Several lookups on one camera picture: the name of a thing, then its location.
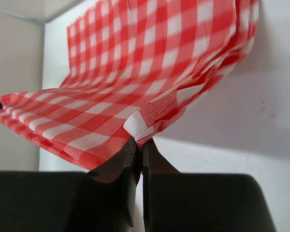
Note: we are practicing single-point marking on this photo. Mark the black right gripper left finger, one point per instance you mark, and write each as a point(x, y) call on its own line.
point(102, 200)

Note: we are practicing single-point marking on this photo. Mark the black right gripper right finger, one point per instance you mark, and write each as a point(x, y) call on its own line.
point(178, 202)

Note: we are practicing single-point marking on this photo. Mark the red white checkered cloth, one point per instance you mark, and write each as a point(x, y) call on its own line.
point(136, 66)

